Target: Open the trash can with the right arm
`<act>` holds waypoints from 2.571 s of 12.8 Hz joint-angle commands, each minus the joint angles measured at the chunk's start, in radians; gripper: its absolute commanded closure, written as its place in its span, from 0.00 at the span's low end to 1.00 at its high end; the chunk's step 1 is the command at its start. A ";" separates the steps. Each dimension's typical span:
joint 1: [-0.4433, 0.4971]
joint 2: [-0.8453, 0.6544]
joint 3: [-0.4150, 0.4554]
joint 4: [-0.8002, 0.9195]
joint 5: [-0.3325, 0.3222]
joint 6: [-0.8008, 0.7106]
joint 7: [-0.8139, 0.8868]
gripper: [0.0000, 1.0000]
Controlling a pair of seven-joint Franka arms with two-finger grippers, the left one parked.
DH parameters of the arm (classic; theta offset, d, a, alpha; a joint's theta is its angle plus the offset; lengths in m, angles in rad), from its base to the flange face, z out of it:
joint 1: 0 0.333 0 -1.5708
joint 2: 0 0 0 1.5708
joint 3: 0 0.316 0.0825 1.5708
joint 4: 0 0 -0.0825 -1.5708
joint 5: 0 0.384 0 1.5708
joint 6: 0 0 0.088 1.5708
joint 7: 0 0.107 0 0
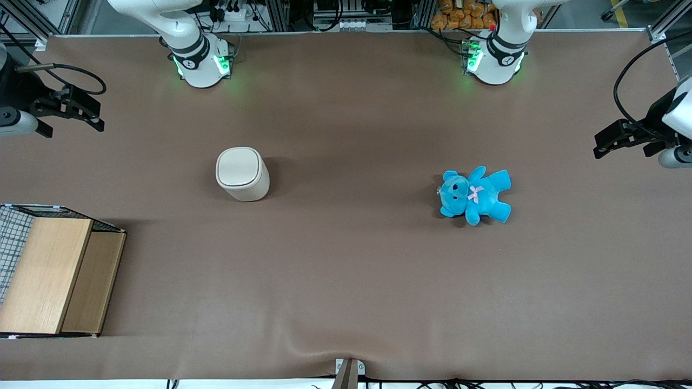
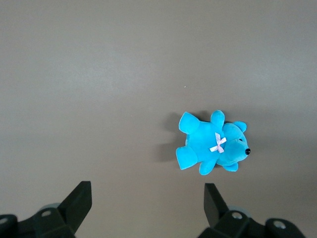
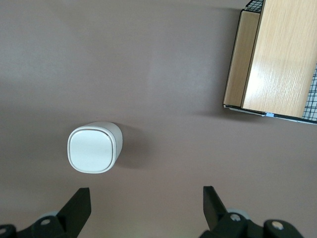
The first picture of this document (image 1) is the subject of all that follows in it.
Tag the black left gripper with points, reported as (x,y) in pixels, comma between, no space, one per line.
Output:
(653,120)

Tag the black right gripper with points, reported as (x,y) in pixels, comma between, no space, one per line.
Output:
(21,91)

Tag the white glossy trash can lid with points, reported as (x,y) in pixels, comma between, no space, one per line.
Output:
(238,166)

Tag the white plastic trash can body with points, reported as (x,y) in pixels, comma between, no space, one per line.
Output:
(254,190)

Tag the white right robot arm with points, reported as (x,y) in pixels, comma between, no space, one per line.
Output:
(190,40)

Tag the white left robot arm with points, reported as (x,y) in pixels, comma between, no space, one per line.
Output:
(503,51)

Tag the light wooden shelf box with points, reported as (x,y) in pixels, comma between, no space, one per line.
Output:
(43,275)

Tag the blue teddy bear plush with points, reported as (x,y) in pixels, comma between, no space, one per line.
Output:
(476,195)

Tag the white power strip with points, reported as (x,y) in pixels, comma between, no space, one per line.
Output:
(233,14)

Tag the orange snack bags pile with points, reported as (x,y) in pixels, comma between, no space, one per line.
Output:
(459,16)

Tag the brown table cloth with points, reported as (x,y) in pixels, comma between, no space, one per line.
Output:
(351,270)

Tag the aluminium frame profile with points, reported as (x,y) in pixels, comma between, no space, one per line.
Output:
(32,19)
(670,21)

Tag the grey metal camera bracket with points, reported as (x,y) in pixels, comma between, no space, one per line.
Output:
(348,373)

